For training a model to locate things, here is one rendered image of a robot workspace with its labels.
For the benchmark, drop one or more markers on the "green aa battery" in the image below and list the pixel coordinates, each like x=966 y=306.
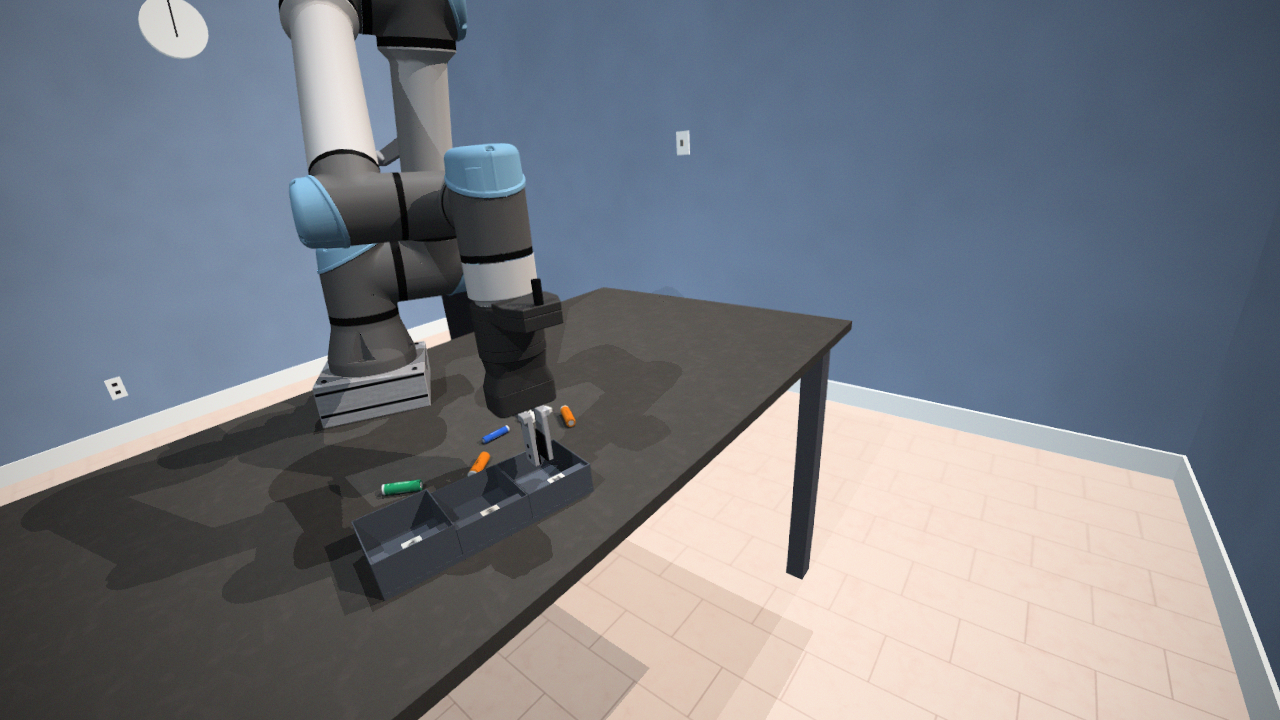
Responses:
x=402 y=487

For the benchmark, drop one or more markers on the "blue battery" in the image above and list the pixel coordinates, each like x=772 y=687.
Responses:
x=495 y=434

